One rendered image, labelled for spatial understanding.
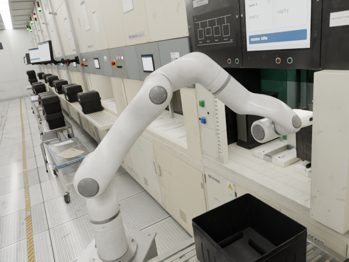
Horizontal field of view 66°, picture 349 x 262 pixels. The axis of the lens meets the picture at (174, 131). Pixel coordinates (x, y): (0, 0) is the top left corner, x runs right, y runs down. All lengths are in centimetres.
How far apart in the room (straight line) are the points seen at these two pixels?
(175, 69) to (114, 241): 69
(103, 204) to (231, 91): 62
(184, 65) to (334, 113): 48
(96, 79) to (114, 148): 334
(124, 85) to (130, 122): 188
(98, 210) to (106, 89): 335
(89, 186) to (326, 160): 78
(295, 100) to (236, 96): 126
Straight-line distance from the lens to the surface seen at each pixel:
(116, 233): 113
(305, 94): 210
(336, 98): 92
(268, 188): 131
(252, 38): 117
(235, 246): 116
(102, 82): 426
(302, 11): 102
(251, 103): 96
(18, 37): 1447
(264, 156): 155
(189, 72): 90
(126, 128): 92
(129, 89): 280
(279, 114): 95
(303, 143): 137
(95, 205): 107
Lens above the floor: 155
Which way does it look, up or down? 18 degrees down
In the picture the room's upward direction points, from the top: 8 degrees counter-clockwise
